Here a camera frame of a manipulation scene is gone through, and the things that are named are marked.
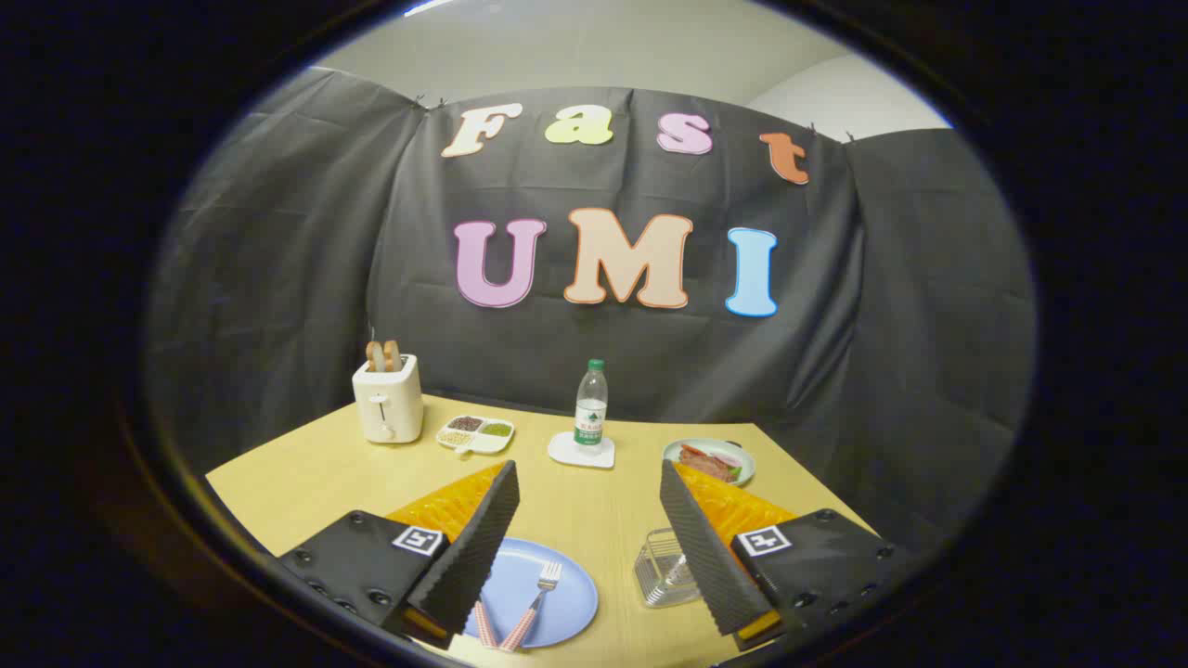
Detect white toaster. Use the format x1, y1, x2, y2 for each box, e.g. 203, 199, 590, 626
352, 354, 425, 444

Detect clear water bottle green cap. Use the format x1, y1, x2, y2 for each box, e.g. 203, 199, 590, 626
573, 359, 609, 448

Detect blue plate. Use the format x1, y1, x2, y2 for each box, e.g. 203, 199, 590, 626
462, 537, 600, 649

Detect black backdrop cloth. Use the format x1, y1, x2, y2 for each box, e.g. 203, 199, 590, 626
144, 67, 1038, 558

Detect white square coaster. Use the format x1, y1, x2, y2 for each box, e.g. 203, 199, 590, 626
547, 430, 616, 469

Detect white divided dish with seeds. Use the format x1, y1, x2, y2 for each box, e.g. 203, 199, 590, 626
435, 415, 516, 456

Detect bacon slices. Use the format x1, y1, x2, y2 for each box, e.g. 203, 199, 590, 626
678, 443, 743, 482

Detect green plate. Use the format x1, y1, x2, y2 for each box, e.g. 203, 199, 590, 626
662, 438, 756, 487

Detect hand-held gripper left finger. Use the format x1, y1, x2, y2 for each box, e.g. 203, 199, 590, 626
278, 460, 521, 650

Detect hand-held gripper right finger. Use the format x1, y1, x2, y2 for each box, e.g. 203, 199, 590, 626
659, 459, 906, 652

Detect metal wire cutlery basket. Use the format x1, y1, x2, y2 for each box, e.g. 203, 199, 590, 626
634, 528, 704, 610

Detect fork with red checked handle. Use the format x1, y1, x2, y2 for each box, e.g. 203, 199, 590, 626
498, 560, 563, 652

